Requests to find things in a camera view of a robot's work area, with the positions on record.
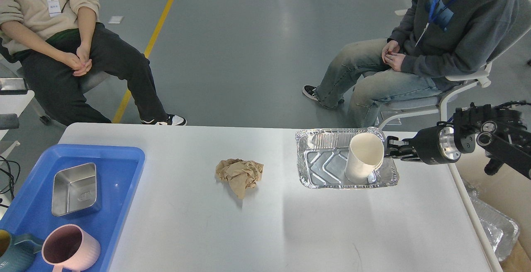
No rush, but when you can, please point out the pink mug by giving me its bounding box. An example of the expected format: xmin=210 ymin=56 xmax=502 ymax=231
xmin=41 ymin=223 xmax=101 ymax=272

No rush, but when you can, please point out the white plastic bin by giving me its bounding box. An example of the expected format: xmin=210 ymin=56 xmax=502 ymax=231
xmin=447 ymin=147 xmax=531 ymax=272

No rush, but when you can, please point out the foil tray in bin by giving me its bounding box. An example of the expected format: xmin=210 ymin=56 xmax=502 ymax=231
xmin=462 ymin=179 xmax=519 ymax=262

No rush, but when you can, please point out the brown paper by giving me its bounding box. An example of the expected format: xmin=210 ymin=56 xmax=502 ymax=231
xmin=215 ymin=159 xmax=264 ymax=199

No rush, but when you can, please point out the aluminium foil tray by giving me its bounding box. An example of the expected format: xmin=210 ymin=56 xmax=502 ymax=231
xmin=295 ymin=127 xmax=399 ymax=189

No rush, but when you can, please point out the white paper on floor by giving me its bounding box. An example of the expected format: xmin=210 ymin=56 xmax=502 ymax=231
xmin=108 ymin=15 xmax=124 ymax=24

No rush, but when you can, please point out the person in beige hoodie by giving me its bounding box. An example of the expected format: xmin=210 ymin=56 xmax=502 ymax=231
xmin=0 ymin=0 xmax=187 ymax=126

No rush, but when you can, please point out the white paper cup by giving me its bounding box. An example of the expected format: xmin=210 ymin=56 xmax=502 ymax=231
xmin=345 ymin=133 xmax=385 ymax=185

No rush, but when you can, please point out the person in grey hoodie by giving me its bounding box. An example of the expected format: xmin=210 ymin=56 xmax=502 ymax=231
xmin=302 ymin=0 xmax=517 ymax=128

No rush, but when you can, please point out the white side table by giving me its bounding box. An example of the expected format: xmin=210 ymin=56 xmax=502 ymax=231
xmin=0 ymin=90 xmax=34 ymax=158

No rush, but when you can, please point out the black cable bundle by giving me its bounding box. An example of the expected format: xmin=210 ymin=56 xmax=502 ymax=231
xmin=0 ymin=156 xmax=20 ymax=208

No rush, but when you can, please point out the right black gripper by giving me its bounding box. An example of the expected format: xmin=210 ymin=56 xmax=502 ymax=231
xmin=384 ymin=125 xmax=461 ymax=165

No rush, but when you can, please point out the grey white office chair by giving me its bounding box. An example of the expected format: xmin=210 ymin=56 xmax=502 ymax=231
xmin=375 ymin=0 xmax=531 ymax=129

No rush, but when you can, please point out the stainless steel rectangular tray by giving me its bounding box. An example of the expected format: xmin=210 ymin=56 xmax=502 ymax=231
xmin=51 ymin=163 xmax=102 ymax=219

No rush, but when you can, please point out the teal mug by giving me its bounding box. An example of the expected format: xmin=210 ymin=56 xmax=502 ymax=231
xmin=0 ymin=230 xmax=44 ymax=272

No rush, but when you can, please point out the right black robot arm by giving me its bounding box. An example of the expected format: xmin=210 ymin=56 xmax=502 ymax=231
xmin=385 ymin=100 xmax=531 ymax=179

